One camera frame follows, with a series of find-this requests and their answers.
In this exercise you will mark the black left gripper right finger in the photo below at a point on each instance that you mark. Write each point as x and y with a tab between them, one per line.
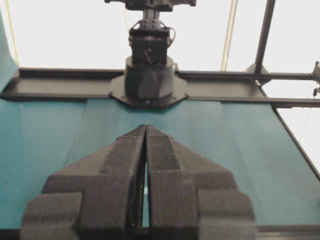
192	197

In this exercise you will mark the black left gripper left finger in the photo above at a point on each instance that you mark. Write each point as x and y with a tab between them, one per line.
98	197

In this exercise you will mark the black vertical frame post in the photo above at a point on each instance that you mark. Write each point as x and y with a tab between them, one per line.
264	34

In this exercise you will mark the black aluminium frame rail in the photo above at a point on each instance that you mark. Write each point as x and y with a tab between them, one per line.
229	86

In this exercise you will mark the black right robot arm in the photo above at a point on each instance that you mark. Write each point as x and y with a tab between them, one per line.
149	73

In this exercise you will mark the teal table mat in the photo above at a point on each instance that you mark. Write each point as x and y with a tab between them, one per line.
40	137

